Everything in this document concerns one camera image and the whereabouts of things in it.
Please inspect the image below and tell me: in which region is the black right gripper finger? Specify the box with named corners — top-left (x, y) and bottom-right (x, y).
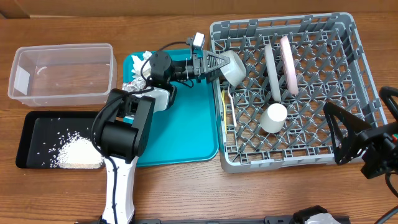
top-left (323, 102), bottom-right (371, 166)
top-left (379, 86), bottom-right (398, 120)

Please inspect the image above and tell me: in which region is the grey bowl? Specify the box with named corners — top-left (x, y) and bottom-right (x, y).
top-left (220, 50), bottom-right (246, 87)

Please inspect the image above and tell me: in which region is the yellow plastic spoon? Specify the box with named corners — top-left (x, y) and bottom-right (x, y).
top-left (221, 89), bottom-right (228, 132)

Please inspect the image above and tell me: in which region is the white napkin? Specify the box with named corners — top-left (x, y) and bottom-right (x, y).
top-left (131, 51), bottom-right (152, 78)

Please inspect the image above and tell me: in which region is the red silver snack wrapper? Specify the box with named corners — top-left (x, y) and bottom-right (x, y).
top-left (122, 77), bottom-right (146, 92)

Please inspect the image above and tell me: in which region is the light grey plate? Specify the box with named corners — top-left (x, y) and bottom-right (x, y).
top-left (264, 44), bottom-right (281, 102)

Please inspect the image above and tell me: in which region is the pink plate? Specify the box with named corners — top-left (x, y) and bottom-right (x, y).
top-left (280, 36), bottom-right (299, 95)

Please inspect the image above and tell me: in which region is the white rice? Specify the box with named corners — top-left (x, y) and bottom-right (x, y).
top-left (42, 118), bottom-right (104, 169)

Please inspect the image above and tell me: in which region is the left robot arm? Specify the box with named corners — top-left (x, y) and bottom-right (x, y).
top-left (90, 50), bottom-right (233, 223)

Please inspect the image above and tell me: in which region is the grey dishwasher rack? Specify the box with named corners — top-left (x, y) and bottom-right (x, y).
top-left (210, 12), bottom-right (387, 173)

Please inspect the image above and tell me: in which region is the teal serving tray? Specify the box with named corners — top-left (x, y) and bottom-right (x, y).
top-left (123, 47), bottom-right (220, 167)

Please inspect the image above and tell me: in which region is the white cup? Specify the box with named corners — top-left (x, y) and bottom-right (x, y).
top-left (259, 103), bottom-right (287, 133)

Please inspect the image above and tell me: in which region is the clear plastic bin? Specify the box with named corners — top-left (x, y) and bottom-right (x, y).
top-left (7, 43), bottom-right (118, 107)

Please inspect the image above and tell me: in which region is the black tray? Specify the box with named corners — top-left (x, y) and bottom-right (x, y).
top-left (16, 111), bottom-right (97, 169)

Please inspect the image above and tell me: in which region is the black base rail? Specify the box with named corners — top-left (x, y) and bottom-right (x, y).
top-left (132, 215), bottom-right (293, 224)

